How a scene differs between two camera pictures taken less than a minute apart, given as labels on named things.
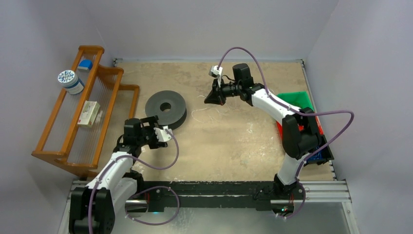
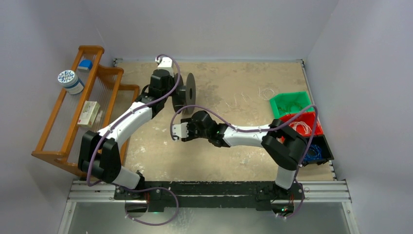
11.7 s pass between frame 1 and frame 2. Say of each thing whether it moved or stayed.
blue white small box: stayed
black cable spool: moved
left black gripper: moved
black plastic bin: stayed
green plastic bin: stayed
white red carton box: stayed
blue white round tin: stayed
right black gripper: moved
